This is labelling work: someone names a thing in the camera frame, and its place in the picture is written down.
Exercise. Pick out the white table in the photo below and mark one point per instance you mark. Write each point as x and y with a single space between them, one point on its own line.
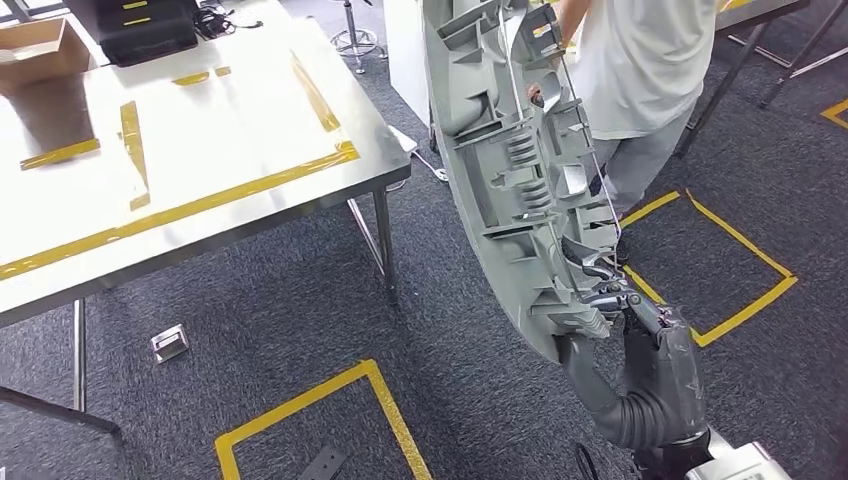
404 60

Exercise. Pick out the yellow floor tape square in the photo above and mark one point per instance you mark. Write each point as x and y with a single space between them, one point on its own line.
742 236
836 112
392 411

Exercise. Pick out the person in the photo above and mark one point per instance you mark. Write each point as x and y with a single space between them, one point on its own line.
636 66

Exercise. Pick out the steel floor socket box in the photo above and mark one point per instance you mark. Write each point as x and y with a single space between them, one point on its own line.
169 343

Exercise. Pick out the black equipment case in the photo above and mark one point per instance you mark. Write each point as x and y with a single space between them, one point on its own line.
146 36

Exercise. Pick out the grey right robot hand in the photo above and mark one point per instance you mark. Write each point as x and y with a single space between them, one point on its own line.
669 371

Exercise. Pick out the cardboard box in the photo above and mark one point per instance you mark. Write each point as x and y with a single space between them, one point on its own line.
40 53

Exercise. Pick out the silver wheel hubcap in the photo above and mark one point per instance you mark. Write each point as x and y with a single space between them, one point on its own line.
490 199

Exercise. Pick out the steel workbench table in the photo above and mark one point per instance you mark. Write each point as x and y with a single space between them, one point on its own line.
232 119

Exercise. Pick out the steel table with dark legs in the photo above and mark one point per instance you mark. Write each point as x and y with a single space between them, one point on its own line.
762 10

